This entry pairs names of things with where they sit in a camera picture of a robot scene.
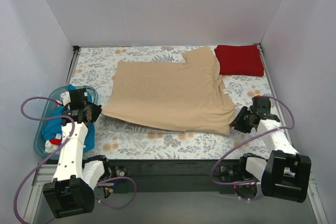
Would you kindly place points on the floral table cloth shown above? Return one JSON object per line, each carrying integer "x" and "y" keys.
{"x": 96, "y": 67}

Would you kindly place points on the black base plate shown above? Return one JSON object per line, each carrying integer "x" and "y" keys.
{"x": 127, "y": 184}

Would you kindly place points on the blue t shirt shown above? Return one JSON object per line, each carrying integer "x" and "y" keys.
{"x": 53, "y": 127}

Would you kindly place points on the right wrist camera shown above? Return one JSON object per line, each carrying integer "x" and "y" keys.
{"x": 261, "y": 105}

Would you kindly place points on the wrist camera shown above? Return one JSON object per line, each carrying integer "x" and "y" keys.
{"x": 78, "y": 96}
{"x": 261, "y": 105}

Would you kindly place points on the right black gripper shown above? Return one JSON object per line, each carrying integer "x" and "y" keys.
{"x": 244, "y": 118}

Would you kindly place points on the beige t shirt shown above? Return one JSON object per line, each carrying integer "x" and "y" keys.
{"x": 176, "y": 96}

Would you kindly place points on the aluminium frame rail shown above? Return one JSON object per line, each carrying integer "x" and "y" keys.
{"x": 42, "y": 174}

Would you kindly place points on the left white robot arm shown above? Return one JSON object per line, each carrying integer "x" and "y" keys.
{"x": 71, "y": 191}

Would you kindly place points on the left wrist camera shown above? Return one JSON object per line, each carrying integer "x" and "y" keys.
{"x": 78, "y": 96}

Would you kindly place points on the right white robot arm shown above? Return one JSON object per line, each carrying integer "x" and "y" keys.
{"x": 282, "y": 154}

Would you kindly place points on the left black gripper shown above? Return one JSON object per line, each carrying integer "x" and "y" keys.
{"x": 88, "y": 112}

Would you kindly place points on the folded red t shirt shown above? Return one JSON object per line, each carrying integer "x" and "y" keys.
{"x": 239, "y": 60}

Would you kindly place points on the white and red garment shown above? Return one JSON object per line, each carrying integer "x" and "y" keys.
{"x": 52, "y": 144}

